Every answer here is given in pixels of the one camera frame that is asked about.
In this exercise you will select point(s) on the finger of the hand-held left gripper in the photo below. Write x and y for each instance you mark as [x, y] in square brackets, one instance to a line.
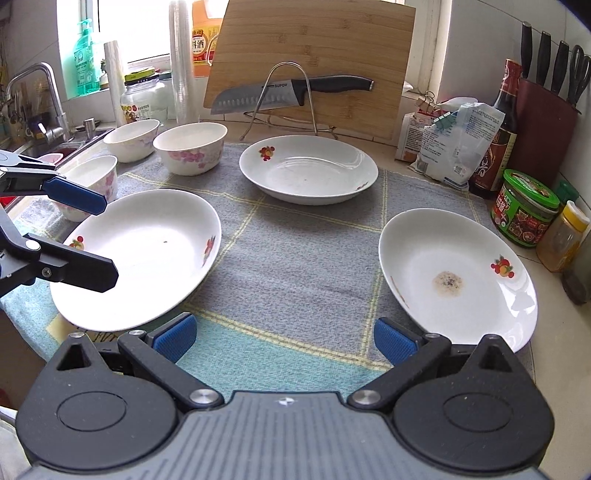
[78, 270]
[78, 196]

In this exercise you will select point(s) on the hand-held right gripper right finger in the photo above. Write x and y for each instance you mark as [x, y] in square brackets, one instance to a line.
[395, 341]

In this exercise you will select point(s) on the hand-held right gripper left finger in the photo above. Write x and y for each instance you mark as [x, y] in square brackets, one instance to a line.
[178, 336]

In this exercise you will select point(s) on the white bowl with pink flowers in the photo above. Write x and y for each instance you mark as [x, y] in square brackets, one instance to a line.
[99, 175]
[131, 147]
[194, 159]

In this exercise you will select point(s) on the white plate with fruit print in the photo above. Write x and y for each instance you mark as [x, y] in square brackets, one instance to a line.
[309, 173]
[147, 249]
[443, 249]

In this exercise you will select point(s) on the steel sink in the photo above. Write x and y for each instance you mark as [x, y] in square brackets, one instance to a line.
[46, 150]

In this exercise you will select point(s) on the steel soap dispenser pump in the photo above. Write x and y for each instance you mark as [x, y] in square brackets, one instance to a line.
[91, 127]

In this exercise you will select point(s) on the steel faucet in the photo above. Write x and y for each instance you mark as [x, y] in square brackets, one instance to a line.
[55, 115]

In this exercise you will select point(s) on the glass jar with green lid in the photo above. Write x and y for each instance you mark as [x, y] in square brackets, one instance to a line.
[145, 104]

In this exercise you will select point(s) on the white plastic bag roll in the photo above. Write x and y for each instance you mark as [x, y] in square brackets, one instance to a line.
[115, 83]

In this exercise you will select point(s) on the grey and teal checked cloth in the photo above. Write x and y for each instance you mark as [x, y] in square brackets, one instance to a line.
[300, 258]

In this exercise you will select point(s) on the green dish soap bottle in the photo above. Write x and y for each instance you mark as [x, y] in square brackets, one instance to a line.
[87, 64]

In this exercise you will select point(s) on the clear cling film roll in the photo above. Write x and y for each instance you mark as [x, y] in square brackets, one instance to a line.
[182, 60]

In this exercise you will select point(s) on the sauce jar with green lid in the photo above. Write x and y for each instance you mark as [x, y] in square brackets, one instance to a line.
[524, 212]

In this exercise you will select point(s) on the yellow-capped spice bottle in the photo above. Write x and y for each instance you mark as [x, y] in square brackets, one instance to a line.
[561, 240]

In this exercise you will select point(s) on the orange cooking wine bottle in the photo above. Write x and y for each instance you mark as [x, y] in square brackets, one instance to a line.
[203, 46]

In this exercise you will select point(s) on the white and blue food bag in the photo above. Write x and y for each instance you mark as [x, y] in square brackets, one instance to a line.
[461, 147]

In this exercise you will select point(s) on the white and orange food bag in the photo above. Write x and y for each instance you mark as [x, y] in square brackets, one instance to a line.
[408, 136]

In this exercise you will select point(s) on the dark soy sauce bottle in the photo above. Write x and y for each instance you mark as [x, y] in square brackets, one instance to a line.
[501, 152]

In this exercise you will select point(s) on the green binder clip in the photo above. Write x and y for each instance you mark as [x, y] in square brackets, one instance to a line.
[444, 124]

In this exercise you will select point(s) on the small green-capped bottle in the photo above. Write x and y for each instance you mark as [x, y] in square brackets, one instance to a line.
[567, 191]

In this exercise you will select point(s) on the dark red knife block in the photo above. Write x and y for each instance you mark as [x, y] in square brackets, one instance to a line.
[545, 134]

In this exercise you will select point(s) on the bamboo cutting board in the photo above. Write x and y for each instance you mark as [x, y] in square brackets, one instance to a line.
[323, 41]

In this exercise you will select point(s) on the black knife in block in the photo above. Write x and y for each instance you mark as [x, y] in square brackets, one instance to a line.
[560, 67]
[527, 50]
[544, 57]

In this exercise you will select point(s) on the black kitchen scissors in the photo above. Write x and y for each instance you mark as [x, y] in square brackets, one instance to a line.
[577, 78]

